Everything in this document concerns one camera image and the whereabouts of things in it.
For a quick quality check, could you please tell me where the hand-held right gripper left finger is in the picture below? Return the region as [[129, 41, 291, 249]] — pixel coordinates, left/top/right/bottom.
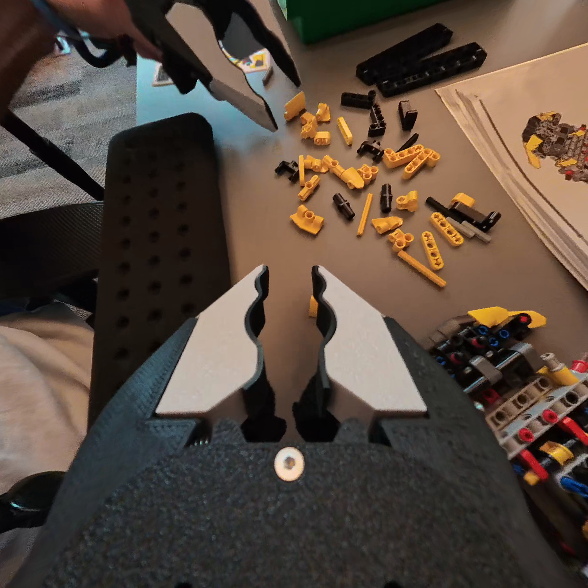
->
[[155, 264, 270, 416]]

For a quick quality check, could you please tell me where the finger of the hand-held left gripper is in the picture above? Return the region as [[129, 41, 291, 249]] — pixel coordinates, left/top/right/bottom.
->
[[215, 0, 302, 89], [165, 0, 279, 133]]

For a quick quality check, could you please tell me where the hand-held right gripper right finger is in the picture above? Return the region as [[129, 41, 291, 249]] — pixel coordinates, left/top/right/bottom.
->
[[311, 265, 428, 416]]

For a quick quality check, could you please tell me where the pile of yellow black lego pieces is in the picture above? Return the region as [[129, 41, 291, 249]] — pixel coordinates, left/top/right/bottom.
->
[[275, 89, 502, 288]]

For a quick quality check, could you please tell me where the lego car chassis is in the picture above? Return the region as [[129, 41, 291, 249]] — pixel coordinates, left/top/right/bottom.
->
[[423, 307, 588, 552]]

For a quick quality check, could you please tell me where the long black lego beam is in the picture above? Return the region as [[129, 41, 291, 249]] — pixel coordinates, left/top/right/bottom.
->
[[377, 42, 488, 98], [356, 23, 454, 86]]

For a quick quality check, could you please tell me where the lego instruction booklet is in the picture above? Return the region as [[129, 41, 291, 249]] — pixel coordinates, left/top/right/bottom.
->
[[435, 43, 588, 291]]

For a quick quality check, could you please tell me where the person's left hand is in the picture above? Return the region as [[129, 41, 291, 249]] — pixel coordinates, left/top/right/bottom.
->
[[46, 0, 164, 60]]

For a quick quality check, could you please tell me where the green plastic bin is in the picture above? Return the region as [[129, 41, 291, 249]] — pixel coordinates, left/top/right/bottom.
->
[[278, 0, 442, 45]]

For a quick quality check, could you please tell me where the blue wristband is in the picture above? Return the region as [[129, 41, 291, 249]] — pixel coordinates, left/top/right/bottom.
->
[[28, 0, 81, 42]]

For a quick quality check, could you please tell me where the black mesh chair seat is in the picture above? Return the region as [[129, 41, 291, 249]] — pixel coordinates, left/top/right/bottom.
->
[[0, 201, 104, 300]]

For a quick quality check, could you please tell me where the black badge reel with lanyard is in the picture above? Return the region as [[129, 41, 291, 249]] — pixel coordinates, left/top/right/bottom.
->
[[0, 471, 66, 534]]

